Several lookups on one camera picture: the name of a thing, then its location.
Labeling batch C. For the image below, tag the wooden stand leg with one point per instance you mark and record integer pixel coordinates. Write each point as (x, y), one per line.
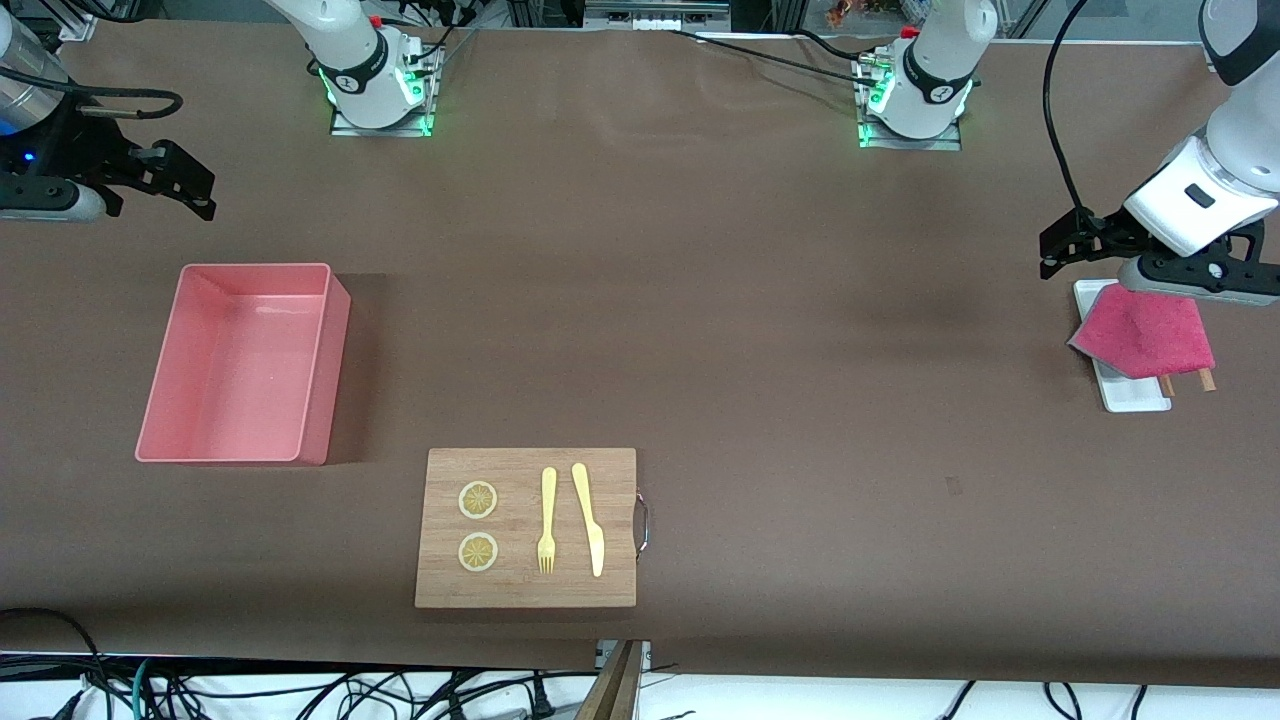
(612, 690)

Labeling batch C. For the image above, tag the yellow lemon slice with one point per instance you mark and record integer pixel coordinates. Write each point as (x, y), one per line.
(478, 500)
(478, 552)

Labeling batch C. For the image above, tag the orange small object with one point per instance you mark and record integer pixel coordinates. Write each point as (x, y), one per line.
(845, 10)

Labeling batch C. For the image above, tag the white rectangular tray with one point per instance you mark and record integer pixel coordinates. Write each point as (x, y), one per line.
(1135, 395)

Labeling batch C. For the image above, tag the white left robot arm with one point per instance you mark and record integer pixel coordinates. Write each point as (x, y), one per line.
(940, 60)

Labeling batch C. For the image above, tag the small metal bracket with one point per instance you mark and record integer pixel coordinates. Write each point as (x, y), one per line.
(645, 652)

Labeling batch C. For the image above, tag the yellow plastic fork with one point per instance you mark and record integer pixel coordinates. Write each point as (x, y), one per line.
(547, 520)

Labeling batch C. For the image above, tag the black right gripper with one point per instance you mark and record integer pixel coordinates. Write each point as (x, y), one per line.
(88, 150)

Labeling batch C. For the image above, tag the black equipment box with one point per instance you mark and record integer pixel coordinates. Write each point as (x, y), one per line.
(655, 12)

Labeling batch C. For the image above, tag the wooden cutting board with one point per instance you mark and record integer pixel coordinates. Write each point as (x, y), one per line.
(520, 590)

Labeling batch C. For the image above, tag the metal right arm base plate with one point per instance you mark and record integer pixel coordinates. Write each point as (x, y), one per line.
(345, 128)

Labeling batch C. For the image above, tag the red cloth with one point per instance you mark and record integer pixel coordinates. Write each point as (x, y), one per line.
(1145, 335)

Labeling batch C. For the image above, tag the yellow plastic knife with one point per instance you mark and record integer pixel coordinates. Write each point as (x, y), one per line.
(590, 520)

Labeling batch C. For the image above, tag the pink plastic bin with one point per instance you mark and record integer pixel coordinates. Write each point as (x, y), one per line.
(240, 370)

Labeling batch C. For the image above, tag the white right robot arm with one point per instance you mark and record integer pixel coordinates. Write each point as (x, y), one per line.
(350, 50)

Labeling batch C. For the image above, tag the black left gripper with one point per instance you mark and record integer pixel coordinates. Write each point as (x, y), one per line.
(1100, 232)

